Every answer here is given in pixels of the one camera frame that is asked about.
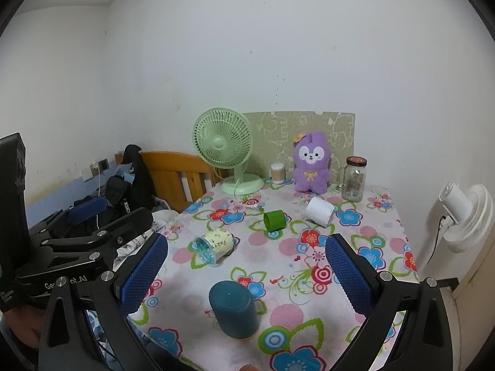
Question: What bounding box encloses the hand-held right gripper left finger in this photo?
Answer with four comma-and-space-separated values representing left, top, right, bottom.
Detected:
38, 233, 169, 371

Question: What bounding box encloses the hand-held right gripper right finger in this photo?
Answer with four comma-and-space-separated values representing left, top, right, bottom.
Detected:
324, 234, 454, 371

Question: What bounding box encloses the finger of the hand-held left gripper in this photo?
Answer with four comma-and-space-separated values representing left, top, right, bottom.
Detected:
29, 196, 108, 241
39, 207, 154, 269

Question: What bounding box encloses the white cup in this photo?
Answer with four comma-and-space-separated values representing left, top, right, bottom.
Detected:
305, 196, 336, 228

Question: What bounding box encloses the cream printed clear-bottom cup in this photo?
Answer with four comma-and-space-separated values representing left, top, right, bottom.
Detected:
192, 229, 235, 267

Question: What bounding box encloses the green cup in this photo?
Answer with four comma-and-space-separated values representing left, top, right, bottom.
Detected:
263, 210, 287, 232

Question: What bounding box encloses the teal cup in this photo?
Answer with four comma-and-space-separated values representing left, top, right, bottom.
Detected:
209, 280, 260, 340

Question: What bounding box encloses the person's left hand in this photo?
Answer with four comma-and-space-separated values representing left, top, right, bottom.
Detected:
0, 309, 44, 352

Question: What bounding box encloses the black clothing pile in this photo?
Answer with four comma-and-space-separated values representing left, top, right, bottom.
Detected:
73, 144, 156, 225

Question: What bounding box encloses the wooden headboard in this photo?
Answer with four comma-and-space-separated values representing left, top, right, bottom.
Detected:
115, 151, 229, 213

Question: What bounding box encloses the floral tablecloth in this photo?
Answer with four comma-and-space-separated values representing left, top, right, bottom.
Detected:
127, 180, 420, 371

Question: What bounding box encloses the glass jar with lid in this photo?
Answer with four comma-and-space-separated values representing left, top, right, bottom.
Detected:
342, 156, 368, 202

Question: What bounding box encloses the purple plush toy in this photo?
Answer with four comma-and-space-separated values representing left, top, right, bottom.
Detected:
292, 130, 331, 194

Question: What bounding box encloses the green desk fan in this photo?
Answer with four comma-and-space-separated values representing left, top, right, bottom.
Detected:
193, 108, 265, 196

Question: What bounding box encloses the white charging cable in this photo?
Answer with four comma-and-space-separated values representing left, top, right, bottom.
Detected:
96, 170, 104, 229

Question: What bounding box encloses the black fan cable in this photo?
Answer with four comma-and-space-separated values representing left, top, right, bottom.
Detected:
428, 216, 449, 267

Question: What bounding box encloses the white wall fan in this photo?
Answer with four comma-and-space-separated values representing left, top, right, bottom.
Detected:
439, 181, 493, 254

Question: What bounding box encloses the green patterned wall board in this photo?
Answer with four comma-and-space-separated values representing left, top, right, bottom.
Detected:
242, 111, 355, 187

